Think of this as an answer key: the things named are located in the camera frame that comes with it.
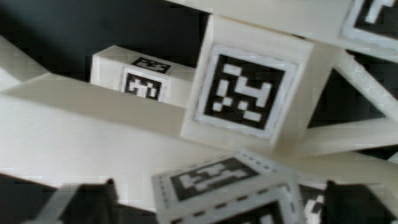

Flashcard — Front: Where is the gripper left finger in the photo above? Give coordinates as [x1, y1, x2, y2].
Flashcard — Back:
[24, 178, 123, 224]

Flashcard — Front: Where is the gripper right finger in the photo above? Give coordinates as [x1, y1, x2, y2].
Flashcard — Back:
[322, 181, 398, 224]

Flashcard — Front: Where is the tagged white cube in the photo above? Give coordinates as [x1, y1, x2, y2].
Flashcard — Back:
[153, 150, 306, 224]

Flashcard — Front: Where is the white chair back frame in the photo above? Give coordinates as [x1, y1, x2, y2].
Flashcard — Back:
[0, 0, 398, 209]

